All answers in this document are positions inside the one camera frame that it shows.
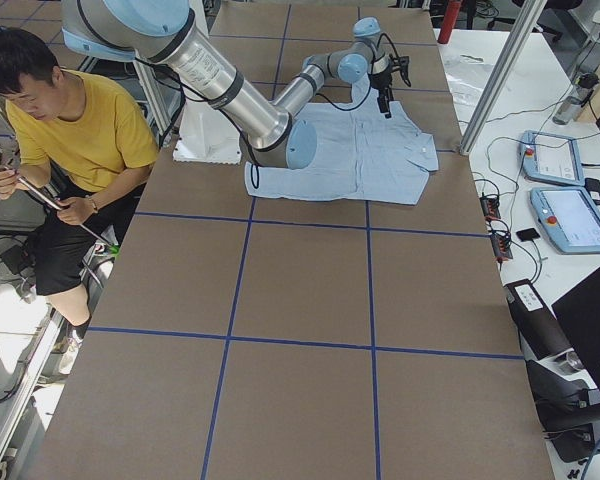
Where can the red bottle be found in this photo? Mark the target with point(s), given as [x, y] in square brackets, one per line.
[449, 20]

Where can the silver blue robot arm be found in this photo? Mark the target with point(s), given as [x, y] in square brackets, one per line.
[372, 56]
[228, 118]

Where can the aluminium frame post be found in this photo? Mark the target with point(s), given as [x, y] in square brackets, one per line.
[513, 46]

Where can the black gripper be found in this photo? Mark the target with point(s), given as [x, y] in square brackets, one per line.
[381, 81]

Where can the light blue button-up shirt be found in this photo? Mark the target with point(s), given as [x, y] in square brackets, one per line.
[361, 155]

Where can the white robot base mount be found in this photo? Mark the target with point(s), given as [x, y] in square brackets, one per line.
[206, 136]

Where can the lower blue teach pendant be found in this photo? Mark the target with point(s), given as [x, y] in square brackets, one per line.
[569, 218]

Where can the upper blue teach pendant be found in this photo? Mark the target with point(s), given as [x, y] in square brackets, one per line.
[551, 158]

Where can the person in yellow shirt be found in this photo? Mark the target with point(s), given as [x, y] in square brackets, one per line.
[93, 129]

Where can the clear water bottle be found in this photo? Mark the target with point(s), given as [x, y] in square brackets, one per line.
[582, 89]

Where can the blue teach pendant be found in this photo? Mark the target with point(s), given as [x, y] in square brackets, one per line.
[551, 158]
[569, 218]

